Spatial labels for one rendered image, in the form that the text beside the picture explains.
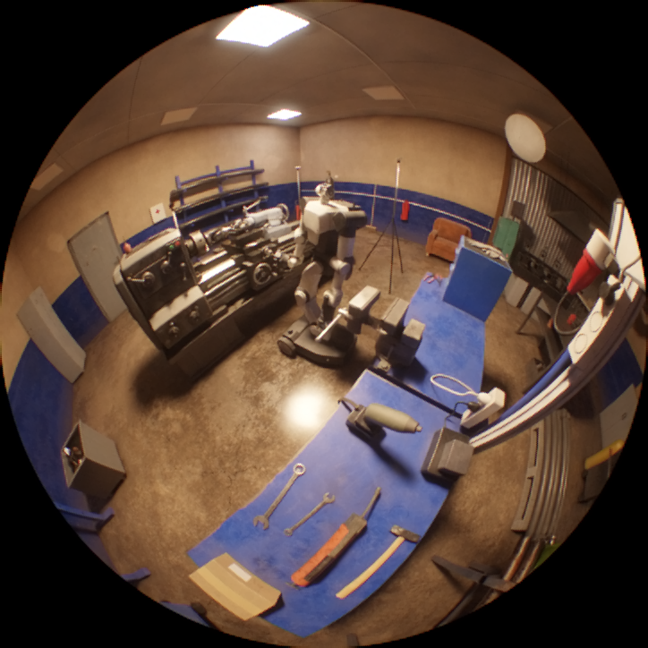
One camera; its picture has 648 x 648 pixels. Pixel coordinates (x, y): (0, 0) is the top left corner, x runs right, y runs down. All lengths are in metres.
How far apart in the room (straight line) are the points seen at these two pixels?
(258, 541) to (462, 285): 1.51
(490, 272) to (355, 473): 1.17
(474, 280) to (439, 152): 4.24
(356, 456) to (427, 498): 0.30
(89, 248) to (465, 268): 5.51
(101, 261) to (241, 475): 4.56
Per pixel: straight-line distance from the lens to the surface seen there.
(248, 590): 0.75
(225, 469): 1.71
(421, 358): 0.90
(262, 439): 1.62
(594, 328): 0.48
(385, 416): 0.51
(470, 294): 1.29
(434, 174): 5.13
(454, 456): 0.66
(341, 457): 0.66
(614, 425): 5.27
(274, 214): 2.28
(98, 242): 4.90
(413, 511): 0.73
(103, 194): 4.99
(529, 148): 3.51
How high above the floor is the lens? 1.52
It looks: 44 degrees down
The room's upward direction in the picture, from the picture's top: 1 degrees counter-clockwise
